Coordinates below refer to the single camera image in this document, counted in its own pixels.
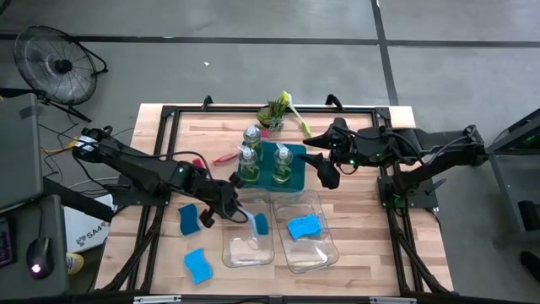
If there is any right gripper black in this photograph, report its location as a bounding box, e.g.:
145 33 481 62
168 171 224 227
297 117 359 190

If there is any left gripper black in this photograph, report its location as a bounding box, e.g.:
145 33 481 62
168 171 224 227
181 162 246 229

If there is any dark blue sponge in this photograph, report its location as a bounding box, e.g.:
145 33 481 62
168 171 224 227
177 203 203 236

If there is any clear green soap pump bottle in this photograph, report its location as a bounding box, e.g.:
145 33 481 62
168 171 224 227
242 124 263 153
272 142 294 186
236 145 261 183

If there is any blue and white dish brush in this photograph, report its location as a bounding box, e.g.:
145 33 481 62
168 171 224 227
240 205 270 237

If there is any yellow-green dish brush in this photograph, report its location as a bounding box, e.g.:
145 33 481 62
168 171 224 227
280 90 316 143

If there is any light blue sponge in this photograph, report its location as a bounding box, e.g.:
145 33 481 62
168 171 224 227
287 212 324 242
183 247 213 285

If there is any clear plastic bin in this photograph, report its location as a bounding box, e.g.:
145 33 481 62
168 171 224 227
221 187 276 269
272 189 340 274

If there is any teal plastic tray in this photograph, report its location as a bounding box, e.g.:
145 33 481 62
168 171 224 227
235 141 308 194

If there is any small potted succulent plant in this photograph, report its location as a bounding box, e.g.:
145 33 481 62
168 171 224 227
256 99 290 132

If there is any white cardboard box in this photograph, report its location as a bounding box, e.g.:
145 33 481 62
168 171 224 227
62 193 115 254

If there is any black support bar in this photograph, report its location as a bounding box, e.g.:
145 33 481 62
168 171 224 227
41 176 116 224

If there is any yellow round object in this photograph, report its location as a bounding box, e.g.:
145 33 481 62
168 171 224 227
66 252 84 275

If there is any grey desk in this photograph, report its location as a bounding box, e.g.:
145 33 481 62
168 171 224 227
0 194 71 299

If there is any black computer mouse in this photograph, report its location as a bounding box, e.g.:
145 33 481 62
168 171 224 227
25 236 55 280

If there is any black metal stand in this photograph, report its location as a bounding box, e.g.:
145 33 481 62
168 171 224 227
467 107 540 248

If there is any grey computer case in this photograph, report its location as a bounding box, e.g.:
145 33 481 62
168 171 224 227
0 93 46 212

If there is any black keyboard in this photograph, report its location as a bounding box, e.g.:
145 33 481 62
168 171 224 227
0 217 18 269

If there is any black tripod bar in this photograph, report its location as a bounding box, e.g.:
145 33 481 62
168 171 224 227
0 86 93 124

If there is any black cylindrical foot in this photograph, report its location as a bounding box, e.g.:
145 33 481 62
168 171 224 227
517 199 540 232

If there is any black floor fan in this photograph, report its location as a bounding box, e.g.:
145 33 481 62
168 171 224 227
12 24 109 107

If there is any silver metal bracket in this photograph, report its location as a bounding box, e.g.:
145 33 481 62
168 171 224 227
133 294 182 304
370 296 417 304

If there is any yellow power cable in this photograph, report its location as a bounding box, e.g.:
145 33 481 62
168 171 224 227
40 135 81 155

